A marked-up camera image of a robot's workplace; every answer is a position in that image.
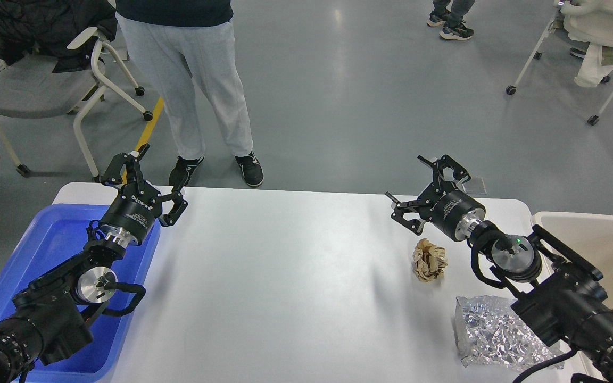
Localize walking person's feet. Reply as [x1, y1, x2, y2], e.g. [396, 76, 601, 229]
[426, 1, 475, 41]

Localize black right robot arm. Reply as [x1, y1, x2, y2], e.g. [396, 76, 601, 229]
[391, 155, 613, 382]

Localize crumpled brown paper ball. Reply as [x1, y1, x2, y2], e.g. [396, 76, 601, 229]
[412, 238, 448, 282]

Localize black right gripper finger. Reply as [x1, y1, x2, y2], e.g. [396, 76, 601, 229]
[417, 154, 471, 197]
[385, 192, 435, 236]

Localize black jacket on chair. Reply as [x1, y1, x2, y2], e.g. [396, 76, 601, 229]
[0, 1, 118, 73]

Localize cream garment on chair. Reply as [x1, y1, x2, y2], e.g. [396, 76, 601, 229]
[560, 1, 613, 88]

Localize grey chair with white frame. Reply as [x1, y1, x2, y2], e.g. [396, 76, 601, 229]
[0, 27, 153, 181]

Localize person in grey sweatpants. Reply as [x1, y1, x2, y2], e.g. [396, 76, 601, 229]
[116, 1, 264, 187]

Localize silver foil bag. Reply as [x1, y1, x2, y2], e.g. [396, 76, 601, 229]
[453, 295, 562, 372]

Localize white chair with casters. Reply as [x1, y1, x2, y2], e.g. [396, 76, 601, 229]
[506, 0, 613, 126]

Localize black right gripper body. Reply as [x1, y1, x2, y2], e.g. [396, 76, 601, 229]
[428, 190, 486, 242]

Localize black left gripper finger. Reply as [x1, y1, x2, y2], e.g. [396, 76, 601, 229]
[99, 144, 151, 198]
[156, 181, 188, 227]

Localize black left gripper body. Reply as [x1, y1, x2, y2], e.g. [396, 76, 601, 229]
[99, 184, 162, 247]

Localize right metal floor plate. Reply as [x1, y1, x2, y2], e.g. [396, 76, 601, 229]
[458, 176, 487, 195]

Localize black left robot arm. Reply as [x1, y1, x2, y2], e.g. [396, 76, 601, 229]
[0, 144, 188, 382]

